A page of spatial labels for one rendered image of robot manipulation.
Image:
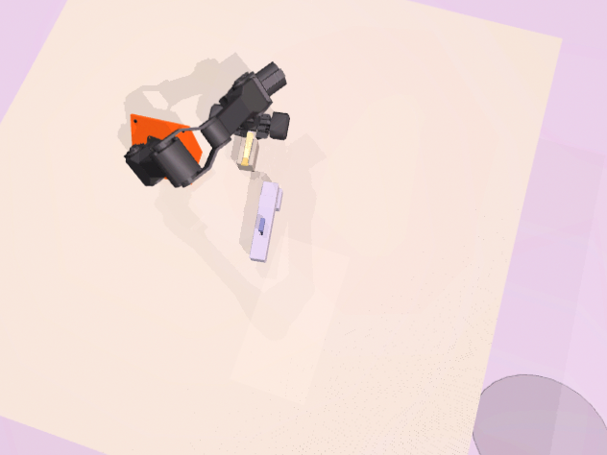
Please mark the pale lavender cylinder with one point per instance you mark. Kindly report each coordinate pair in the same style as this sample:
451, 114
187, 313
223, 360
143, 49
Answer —
248, 145

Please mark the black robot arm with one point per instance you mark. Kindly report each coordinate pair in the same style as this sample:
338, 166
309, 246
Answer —
249, 97

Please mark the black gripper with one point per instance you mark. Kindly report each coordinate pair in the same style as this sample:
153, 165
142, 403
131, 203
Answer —
276, 126

